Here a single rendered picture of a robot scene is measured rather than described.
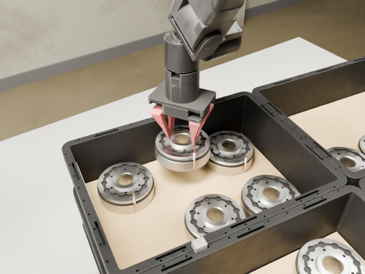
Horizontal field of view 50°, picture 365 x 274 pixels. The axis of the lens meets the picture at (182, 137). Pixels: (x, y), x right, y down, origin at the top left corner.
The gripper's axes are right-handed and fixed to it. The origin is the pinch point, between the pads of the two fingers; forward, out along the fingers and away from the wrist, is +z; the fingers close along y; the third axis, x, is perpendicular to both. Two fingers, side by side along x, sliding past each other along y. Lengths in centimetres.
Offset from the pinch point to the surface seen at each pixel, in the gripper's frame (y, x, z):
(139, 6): 116, -187, 53
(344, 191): -28.6, 2.7, -0.2
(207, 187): -5.9, 1.4, 9.4
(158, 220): -0.8, 12.3, 9.7
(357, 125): -30.4, -30.4, 8.8
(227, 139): -5.9, -9.3, 5.4
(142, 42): 116, -186, 79
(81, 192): 8.5, 19.5, -0.3
